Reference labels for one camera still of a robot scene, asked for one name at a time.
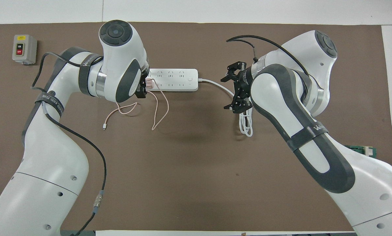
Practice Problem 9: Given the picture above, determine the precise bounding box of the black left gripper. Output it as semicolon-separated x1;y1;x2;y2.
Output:
136;64;150;99

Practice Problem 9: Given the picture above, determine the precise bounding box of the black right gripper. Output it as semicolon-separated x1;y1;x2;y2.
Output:
220;61;256;114

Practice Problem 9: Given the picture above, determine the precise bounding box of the white power strip with cord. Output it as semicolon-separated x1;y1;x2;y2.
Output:
148;68;254;137

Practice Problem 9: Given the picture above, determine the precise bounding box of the pink charging cable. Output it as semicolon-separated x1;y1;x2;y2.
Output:
103;84;169;131

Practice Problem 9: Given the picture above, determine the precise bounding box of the brown table mat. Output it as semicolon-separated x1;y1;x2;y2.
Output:
0;22;392;231

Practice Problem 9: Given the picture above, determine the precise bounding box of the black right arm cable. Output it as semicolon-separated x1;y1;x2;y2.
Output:
226;35;311;78

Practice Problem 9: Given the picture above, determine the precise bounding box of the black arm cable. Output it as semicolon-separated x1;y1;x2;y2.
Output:
31;52;107;236
226;35;311;78

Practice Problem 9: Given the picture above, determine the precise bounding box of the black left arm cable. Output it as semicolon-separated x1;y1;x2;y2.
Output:
31;52;107;236

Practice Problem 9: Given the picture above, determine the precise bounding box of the grey on-off switch box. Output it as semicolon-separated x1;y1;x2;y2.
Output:
12;34;38;64

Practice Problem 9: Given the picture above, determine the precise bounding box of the green knife switch yellow base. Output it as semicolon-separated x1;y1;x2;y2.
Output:
345;144;377;158

